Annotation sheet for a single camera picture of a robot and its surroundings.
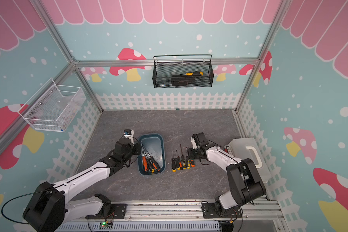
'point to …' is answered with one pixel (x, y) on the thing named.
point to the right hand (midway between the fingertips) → (190, 153)
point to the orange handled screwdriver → (145, 162)
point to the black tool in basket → (180, 80)
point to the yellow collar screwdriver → (183, 163)
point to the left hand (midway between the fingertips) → (139, 144)
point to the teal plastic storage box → (154, 144)
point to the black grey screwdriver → (150, 164)
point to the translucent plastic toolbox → (247, 148)
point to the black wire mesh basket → (183, 71)
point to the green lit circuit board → (105, 225)
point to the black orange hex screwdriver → (154, 163)
